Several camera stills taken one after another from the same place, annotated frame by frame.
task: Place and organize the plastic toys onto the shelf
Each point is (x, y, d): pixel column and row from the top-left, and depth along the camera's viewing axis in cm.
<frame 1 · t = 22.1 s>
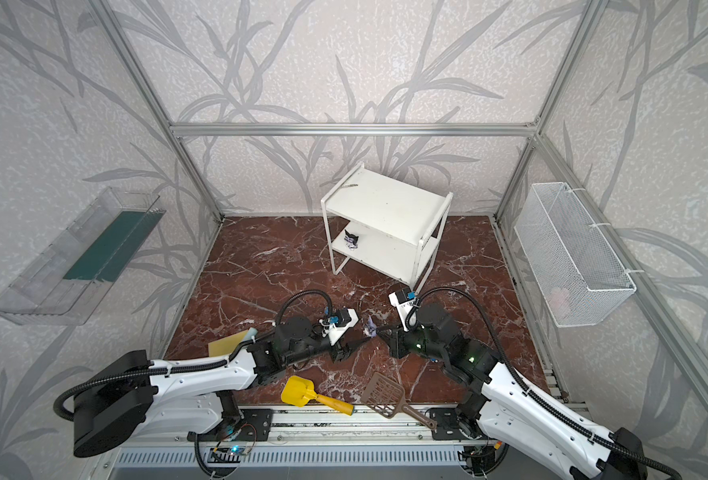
left hand: (366, 322, 74), fingers open
right hand: (376, 322, 73), fingers closed
white two-tier shelf: (385, 224, 75), point 34 cm above the table
yellow toy shovel: (298, 390, 80), point 2 cm above the table
black purple Kuromi figure: (351, 240, 88), point 21 cm above the table

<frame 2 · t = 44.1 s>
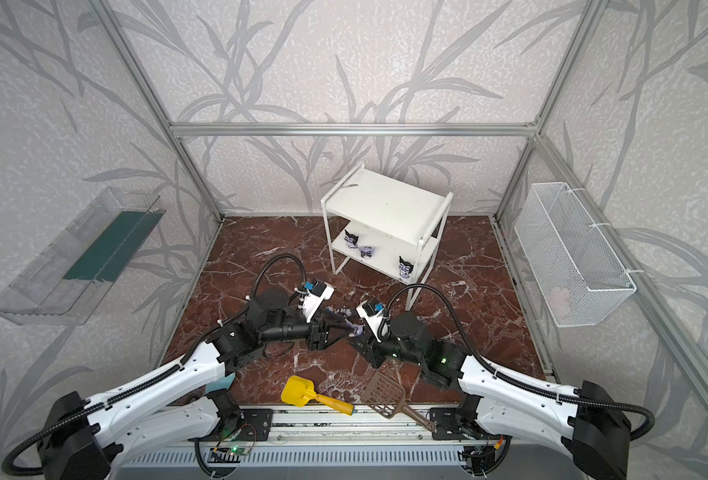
left hand: (347, 320, 69), fingers open
right hand: (352, 327, 73), fingers open
dark purple small figure: (366, 251, 86), point 21 cm above the table
black Kuromi figure: (405, 268, 81), point 22 cm above the table
the other named things where they were.

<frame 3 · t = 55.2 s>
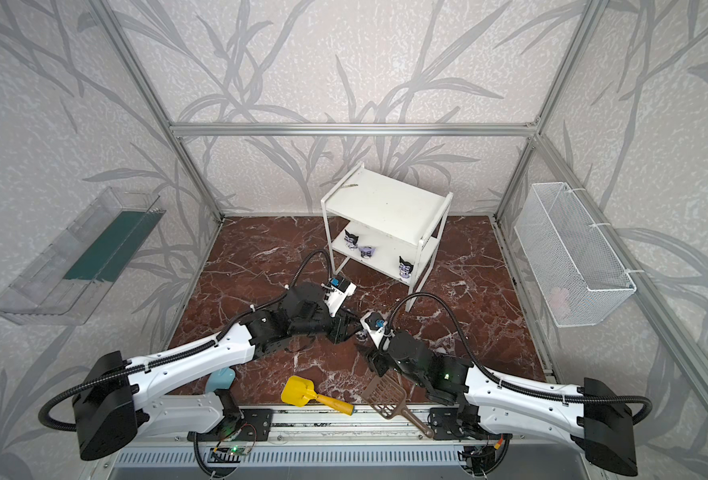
left hand: (364, 316, 74), fingers open
right hand: (363, 328, 75), fingers open
the named things where they were.

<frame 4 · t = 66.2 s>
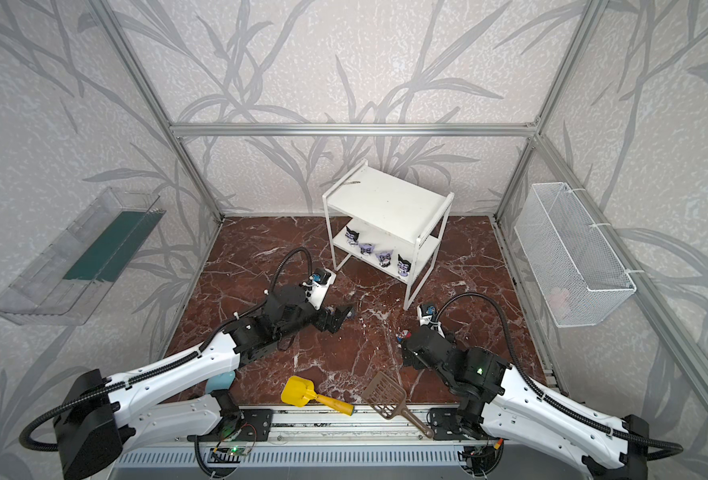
left hand: (342, 289, 77), fingers open
right hand: (414, 330, 76), fingers open
purple caped Kuromi figure: (385, 258, 84), point 21 cm above the table
the other named things where they were.

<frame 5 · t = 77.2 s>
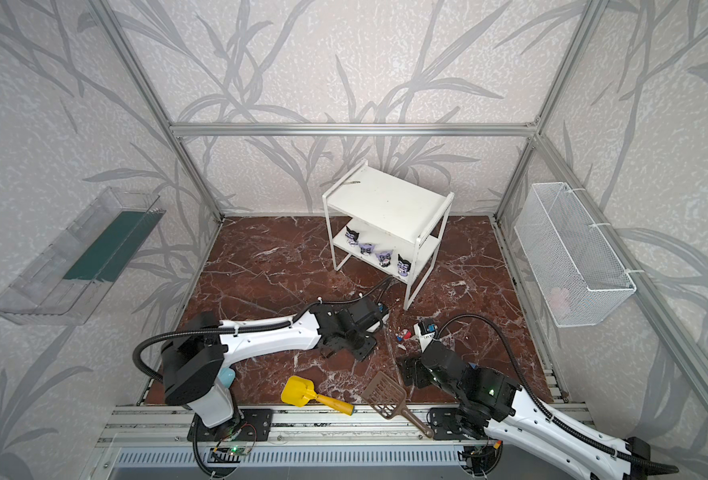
left hand: (373, 338, 82), fingers open
right hand: (407, 348, 78), fingers open
the named things where they were.

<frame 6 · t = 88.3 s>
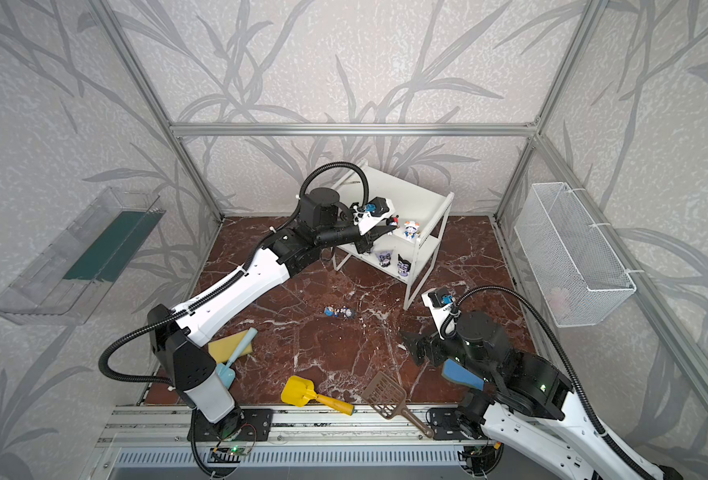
left hand: (393, 211, 68), fingers open
right hand: (415, 313, 66), fingers open
blue Doraemon figure pair: (343, 312, 95), on the table
